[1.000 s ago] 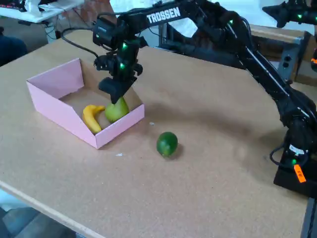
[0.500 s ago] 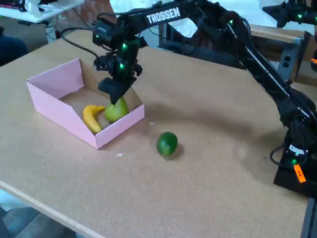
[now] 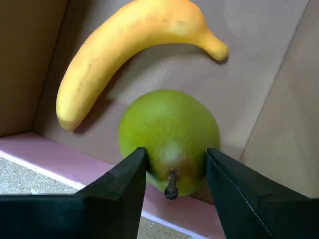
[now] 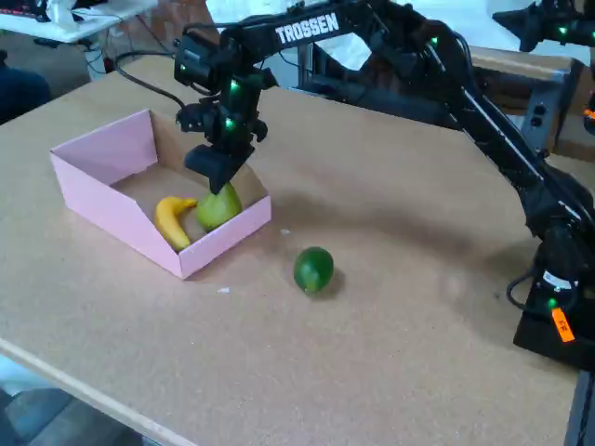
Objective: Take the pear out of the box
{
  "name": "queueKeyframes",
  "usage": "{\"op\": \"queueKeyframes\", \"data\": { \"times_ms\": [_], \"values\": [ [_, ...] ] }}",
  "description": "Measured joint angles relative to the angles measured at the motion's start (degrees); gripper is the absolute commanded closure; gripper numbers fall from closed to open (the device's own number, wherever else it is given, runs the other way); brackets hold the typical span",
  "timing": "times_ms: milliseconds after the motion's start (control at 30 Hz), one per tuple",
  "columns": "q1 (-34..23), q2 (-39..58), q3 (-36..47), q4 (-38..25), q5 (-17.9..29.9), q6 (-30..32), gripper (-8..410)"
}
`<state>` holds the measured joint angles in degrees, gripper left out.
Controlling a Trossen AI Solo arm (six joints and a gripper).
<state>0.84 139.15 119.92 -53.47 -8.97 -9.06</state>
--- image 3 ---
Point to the yellow toy banana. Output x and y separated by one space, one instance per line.
112 57

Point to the green toy pear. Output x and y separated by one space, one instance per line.
164 124

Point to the pink cardboard box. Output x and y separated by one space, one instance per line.
274 99

